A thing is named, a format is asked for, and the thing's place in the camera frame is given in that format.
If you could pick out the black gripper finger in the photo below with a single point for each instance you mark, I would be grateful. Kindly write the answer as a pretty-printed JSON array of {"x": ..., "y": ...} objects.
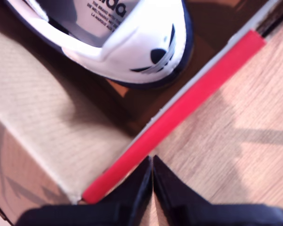
[
  {"x": 134, "y": 188},
  {"x": 172, "y": 188}
]

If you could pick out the red cardboard shoebox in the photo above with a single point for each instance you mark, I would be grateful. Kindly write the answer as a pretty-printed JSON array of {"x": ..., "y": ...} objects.
[{"x": 49, "y": 122}]

